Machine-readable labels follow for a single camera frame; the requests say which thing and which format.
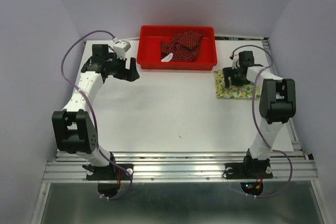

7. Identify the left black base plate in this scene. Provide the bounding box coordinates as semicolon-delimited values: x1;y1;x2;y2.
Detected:
82;164;133;181

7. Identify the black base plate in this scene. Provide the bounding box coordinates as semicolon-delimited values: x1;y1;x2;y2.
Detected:
82;164;133;181
222;163;273;180

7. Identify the red plastic bin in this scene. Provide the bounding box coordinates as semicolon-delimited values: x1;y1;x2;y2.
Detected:
136;25;217;71

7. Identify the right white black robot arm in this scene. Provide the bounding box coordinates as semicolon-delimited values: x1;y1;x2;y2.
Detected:
223;51;296;179

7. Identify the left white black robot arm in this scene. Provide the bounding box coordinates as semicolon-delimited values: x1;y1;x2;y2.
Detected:
51;40;140;179

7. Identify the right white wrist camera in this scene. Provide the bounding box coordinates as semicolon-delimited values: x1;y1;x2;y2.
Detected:
230;54;239;69

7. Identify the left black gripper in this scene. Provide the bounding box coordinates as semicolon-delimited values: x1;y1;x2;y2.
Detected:
105;52;140;82

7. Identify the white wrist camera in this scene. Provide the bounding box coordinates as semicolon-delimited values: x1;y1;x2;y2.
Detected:
112;38;131;60
230;54;239;69

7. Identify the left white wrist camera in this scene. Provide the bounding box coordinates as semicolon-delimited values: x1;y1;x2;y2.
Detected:
112;38;131;60

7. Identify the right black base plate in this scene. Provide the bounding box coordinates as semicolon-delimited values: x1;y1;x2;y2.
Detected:
222;163;273;180

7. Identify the lemon print skirt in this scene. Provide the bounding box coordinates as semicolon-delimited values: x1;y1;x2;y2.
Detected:
213;69;254;99

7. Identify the red polka dot skirt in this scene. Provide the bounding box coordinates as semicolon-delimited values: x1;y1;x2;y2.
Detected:
160;31;203;62

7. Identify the aluminium mounting rail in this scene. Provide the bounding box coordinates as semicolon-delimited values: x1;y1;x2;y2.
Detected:
31;150;330;223

